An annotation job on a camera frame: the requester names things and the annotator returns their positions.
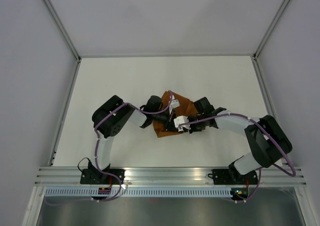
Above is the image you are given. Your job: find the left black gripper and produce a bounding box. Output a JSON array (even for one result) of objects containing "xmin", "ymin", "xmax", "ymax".
[{"xmin": 152, "ymin": 109, "xmax": 183, "ymax": 134}]

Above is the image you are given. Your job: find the orange cloth napkin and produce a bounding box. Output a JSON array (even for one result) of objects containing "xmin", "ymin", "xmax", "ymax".
[{"xmin": 152, "ymin": 91, "xmax": 198, "ymax": 138}]

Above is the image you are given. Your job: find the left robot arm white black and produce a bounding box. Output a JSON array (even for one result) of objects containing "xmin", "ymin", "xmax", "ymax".
[{"xmin": 91, "ymin": 92, "xmax": 181, "ymax": 184}]

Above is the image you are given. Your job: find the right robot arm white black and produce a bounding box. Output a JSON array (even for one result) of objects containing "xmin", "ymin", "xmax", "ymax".
[{"xmin": 186, "ymin": 97, "xmax": 293, "ymax": 184}]

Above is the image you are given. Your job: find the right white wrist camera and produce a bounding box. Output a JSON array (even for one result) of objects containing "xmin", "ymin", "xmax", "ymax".
[{"xmin": 173, "ymin": 115, "xmax": 191, "ymax": 133}]

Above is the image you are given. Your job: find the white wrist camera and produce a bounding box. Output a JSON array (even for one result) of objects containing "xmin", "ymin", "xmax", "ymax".
[
  {"xmin": 169, "ymin": 99, "xmax": 180, "ymax": 110},
  {"xmin": 173, "ymin": 115, "xmax": 191, "ymax": 133}
]

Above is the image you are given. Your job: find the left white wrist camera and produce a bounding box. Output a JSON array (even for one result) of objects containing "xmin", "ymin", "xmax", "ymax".
[{"xmin": 169, "ymin": 99, "xmax": 180, "ymax": 110}]

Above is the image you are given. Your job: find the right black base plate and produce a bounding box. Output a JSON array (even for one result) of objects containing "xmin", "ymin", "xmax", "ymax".
[{"xmin": 208, "ymin": 168, "xmax": 258, "ymax": 186}]

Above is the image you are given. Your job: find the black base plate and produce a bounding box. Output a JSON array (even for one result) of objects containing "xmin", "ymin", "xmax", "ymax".
[
  {"xmin": 80, "ymin": 168, "xmax": 125, "ymax": 185},
  {"xmin": 208, "ymin": 168, "xmax": 258, "ymax": 186}
]

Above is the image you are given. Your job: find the right aluminium side rail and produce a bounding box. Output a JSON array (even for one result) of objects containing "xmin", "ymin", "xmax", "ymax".
[{"xmin": 252, "ymin": 57, "xmax": 292, "ymax": 167}]

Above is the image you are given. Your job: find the aluminium side rail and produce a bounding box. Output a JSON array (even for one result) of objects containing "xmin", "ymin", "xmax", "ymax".
[
  {"xmin": 252, "ymin": 57, "xmax": 292, "ymax": 167},
  {"xmin": 46, "ymin": 58, "xmax": 82, "ymax": 167}
]

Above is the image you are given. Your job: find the rear aluminium frame bar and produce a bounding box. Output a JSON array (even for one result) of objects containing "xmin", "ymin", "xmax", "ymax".
[{"xmin": 80, "ymin": 52, "xmax": 254, "ymax": 59}]

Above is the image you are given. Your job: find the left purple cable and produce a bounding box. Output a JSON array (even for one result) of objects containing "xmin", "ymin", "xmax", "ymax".
[{"xmin": 44, "ymin": 90, "xmax": 174, "ymax": 207}]

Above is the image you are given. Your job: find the white slotted cable duct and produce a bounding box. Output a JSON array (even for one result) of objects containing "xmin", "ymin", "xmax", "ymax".
[{"xmin": 44, "ymin": 186, "xmax": 232, "ymax": 198}]

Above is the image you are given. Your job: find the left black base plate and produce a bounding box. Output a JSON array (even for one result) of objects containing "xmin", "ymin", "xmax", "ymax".
[{"xmin": 80, "ymin": 168, "xmax": 125, "ymax": 185}]

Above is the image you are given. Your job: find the left aluminium side rail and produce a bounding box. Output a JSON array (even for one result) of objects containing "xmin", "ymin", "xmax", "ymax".
[{"xmin": 46, "ymin": 58, "xmax": 82, "ymax": 167}]

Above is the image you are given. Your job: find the aluminium mounting rail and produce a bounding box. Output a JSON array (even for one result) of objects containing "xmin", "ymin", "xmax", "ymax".
[{"xmin": 34, "ymin": 166, "xmax": 307, "ymax": 188}]

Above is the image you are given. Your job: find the right aluminium frame post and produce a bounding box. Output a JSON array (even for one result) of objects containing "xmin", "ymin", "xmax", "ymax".
[{"xmin": 251, "ymin": 0, "xmax": 292, "ymax": 61}]

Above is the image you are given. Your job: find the aluminium frame post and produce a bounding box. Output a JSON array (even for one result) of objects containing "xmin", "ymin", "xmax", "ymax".
[
  {"xmin": 41, "ymin": 0, "xmax": 81, "ymax": 62},
  {"xmin": 251, "ymin": 0, "xmax": 292, "ymax": 61}
]

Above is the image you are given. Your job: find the left aluminium frame post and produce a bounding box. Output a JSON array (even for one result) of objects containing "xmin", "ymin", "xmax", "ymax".
[{"xmin": 41, "ymin": 0, "xmax": 81, "ymax": 62}]

